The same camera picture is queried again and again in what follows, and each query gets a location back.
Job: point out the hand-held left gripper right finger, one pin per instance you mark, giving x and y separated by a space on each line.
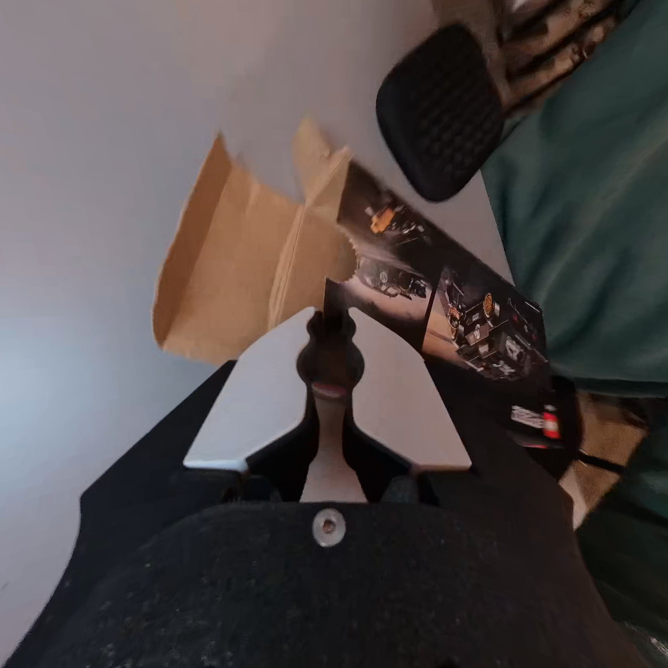
402 407

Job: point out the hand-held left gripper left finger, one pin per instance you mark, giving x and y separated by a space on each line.
250 407

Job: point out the black lego set box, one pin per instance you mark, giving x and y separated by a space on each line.
469 313

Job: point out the person's green garment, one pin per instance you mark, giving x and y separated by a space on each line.
584 208

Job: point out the black padded chair armrest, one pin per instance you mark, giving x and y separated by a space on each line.
438 115

